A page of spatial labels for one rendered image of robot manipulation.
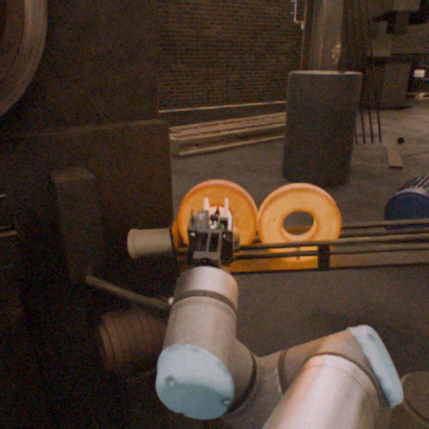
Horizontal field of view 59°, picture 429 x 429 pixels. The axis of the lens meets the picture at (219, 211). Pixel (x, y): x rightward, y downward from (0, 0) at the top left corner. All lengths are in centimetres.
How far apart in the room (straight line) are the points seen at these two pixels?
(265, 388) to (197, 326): 12
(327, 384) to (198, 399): 15
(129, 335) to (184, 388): 35
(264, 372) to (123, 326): 36
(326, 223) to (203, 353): 37
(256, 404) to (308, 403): 17
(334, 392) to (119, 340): 49
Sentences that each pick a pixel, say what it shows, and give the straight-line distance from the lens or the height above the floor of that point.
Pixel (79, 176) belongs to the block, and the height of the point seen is 80.
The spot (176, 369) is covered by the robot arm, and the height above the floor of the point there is 70.
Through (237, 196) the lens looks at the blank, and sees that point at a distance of 69.
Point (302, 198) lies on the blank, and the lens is 70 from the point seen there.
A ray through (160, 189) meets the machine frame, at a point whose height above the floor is 71.
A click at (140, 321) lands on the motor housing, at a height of 53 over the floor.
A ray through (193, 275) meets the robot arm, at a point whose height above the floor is 74.
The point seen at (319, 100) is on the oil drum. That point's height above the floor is 69.
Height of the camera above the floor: 102
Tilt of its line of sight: 23 degrees down
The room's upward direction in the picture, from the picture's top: straight up
